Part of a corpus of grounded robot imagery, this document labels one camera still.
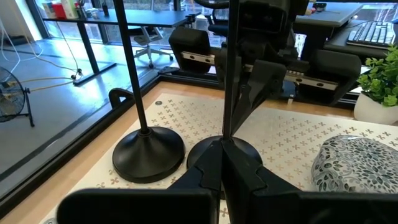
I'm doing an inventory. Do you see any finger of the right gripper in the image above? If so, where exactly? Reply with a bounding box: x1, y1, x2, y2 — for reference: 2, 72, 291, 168
214, 40, 226, 90
231, 58, 287, 136

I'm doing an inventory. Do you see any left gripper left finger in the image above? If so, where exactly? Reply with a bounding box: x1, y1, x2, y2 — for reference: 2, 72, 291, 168
167, 139, 223, 224

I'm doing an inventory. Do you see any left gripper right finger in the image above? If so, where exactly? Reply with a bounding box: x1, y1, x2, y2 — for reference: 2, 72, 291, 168
222, 139, 300, 224

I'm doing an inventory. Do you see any black metal candlestick holder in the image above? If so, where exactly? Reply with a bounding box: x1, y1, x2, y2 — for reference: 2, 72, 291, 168
186, 0, 264, 200
112, 0, 187, 184

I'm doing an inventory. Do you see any grey-blue patterned round tin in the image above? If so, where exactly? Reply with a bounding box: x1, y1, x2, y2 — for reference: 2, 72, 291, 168
310, 134, 398, 194

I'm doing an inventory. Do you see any dark keyboard desk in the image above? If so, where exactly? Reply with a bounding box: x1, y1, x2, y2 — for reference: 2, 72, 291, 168
323, 18, 398, 60

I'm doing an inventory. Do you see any black mesh chair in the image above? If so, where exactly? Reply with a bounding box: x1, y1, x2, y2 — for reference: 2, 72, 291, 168
207, 7, 231, 37

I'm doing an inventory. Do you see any white perforated metal shelf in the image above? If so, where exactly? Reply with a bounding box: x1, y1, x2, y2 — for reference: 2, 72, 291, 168
39, 92, 398, 224

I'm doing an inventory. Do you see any green plant in white pot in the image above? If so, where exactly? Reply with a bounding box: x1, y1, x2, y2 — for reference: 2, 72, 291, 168
353, 44, 398, 126

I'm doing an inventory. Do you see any black keyboard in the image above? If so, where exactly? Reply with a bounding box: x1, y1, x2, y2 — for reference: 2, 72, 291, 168
346, 21, 397, 48

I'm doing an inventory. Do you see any white office chair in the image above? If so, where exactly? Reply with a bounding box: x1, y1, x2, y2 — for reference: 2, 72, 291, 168
129, 26, 175, 69

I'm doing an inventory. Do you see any black office desk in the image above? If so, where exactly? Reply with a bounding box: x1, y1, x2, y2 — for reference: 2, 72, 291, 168
26, 0, 201, 86

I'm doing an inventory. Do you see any white box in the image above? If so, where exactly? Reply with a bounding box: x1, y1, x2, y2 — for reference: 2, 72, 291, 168
61, 0, 79, 19

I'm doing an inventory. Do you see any red box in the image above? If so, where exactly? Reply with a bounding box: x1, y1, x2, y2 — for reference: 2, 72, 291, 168
51, 1, 68, 19

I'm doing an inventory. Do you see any black floor fan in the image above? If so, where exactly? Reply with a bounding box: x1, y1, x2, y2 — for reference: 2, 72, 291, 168
0, 66, 35, 128

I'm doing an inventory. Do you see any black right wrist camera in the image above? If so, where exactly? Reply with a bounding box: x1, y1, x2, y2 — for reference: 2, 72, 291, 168
239, 0, 310, 35

